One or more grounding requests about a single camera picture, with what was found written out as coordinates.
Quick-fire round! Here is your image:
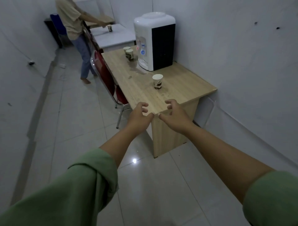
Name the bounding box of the white side panel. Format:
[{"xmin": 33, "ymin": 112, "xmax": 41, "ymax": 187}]
[{"xmin": 192, "ymin": 97, "xmax": 216, "ymax": 128}]

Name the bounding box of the white table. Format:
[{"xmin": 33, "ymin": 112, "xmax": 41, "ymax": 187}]
[{"xmin": 89, "ymin": 23, "xmax": 137, "ymax": 53}]

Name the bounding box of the person's left forearm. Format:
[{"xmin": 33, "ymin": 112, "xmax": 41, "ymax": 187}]
[{"xmin": 99, "ymin": 125, "xmax": 147, "ymax": 169}]

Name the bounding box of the person's right hand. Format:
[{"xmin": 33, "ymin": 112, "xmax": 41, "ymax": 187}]
[{"xmin": 159, "ymin": 99, "xmax": 195, "ymax": 135}]

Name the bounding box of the wooden table with end panel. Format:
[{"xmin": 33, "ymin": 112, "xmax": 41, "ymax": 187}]
[{"xmin": 101, "ymin": 45, "xmax": 218, "ymax": 159}]

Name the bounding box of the person's green left sleeve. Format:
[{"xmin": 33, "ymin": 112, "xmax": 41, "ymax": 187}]
[{"xmin": 0, "ymin": 148, "xmax": 119, "ymax": 226}]

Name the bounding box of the blue metal chair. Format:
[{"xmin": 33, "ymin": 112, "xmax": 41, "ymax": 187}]
[{"xmin": 49, "ymin": 13, "xmax": 68, "ymax": 35}]

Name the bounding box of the person's left hand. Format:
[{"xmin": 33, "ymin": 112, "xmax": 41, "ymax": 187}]
[{"xmin": 127, "ymin": 102, "xmax": 155, "ymax": 137}]

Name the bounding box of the person's green right sleeve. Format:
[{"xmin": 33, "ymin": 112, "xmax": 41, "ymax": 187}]
[{"xmin": 242, "ymin": 171, "xmax": 298, "ymax": 226}]

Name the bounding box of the person's green sleeve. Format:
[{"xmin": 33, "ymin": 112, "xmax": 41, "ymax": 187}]
[
  {"xmin": 242, "ymin": 171, "xmax": 298, "ymax": 226},
  {"xmin": 0, "ymin": 148, "xmax": 119, "ymax": 226}
]

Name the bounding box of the white water dispenser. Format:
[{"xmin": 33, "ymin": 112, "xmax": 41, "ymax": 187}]
[{"xmin": 133, "ymin": 11, "xmax": 176, "ymax": 72}]

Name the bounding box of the black furniture piece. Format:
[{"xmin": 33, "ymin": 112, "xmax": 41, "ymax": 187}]
[{"xmin": 43, "ymin": 18, "xmax": 64, "ymax": 49}]

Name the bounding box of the person's right forearm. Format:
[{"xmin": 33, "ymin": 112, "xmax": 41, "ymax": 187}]
[{"xmin": 185, "ymin": 124, "xmax": 276, "ymax": 205}]

